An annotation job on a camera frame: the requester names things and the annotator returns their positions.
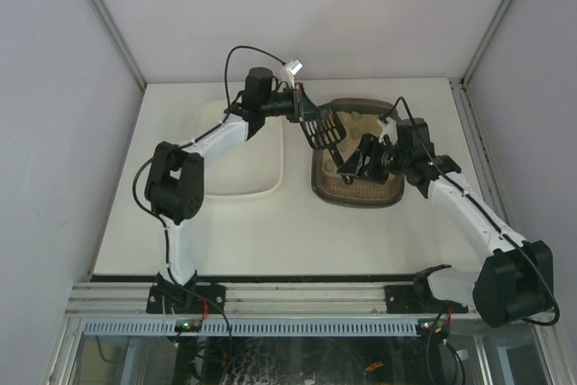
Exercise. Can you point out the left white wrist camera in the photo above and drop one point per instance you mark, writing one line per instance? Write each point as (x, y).
(289, 71)

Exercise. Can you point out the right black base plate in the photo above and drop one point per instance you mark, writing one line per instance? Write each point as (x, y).
(426, 299)

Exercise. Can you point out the dark translucent litter box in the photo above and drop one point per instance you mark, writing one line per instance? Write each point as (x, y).
(360, 177)

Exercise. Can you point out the white plastic bin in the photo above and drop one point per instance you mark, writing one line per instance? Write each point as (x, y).
(248, 168)

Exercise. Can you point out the grey slotted cable duct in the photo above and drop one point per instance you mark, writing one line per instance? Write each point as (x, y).
(249, 327)

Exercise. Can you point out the black slotted litter scoop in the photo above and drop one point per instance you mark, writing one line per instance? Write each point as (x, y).
(326, 134)

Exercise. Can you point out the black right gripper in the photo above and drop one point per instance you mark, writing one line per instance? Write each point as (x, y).
(369, 156)

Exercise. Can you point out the green clump lower left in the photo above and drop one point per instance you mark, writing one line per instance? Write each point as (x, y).
(330, 167)

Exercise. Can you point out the aluminium mounting rail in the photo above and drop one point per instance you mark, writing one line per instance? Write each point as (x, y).
(246, 299)

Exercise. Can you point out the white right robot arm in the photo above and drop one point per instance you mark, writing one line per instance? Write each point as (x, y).
(516, 277)

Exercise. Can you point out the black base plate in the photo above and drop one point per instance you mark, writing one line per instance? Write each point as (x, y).
(165, 298)
(426, 299)

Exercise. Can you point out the beige pellet litter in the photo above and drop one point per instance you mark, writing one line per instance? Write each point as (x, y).
(356, 132)

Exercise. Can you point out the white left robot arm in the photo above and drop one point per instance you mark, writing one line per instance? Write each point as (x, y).
(175, 186)

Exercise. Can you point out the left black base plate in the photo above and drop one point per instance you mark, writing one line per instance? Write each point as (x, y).
(165, 298)

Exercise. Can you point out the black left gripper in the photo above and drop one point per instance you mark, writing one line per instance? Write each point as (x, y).
(296, 104)

